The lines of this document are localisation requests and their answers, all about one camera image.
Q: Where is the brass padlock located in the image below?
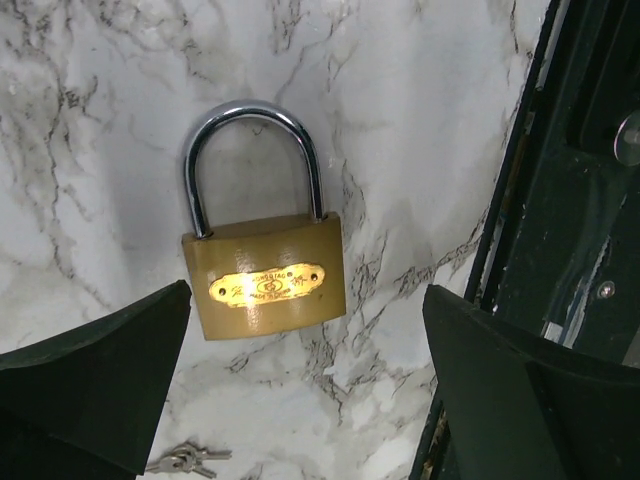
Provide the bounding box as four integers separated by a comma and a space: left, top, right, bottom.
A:
182, 99, 346, 341

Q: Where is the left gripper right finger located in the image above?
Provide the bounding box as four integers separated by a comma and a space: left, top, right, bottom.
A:
423, 285, 639, 479

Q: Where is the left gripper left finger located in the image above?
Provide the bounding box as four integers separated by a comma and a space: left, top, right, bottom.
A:
1, 280, 191, 479

